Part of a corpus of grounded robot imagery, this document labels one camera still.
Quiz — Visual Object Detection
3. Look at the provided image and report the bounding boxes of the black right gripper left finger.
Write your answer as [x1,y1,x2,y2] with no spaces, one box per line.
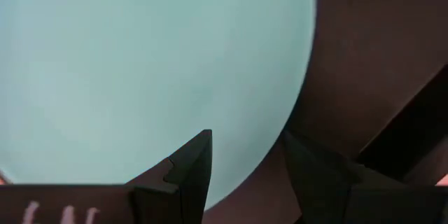
[125,128,214,224]

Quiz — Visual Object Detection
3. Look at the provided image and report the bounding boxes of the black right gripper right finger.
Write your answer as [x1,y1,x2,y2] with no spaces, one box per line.
[281,129,365,224]

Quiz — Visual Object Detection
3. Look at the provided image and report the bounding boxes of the teal round plate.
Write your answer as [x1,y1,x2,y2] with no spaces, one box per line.
[0,0,318,211]

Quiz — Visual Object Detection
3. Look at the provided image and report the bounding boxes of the black plastic tray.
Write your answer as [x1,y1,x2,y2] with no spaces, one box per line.
[202,0,448,224]

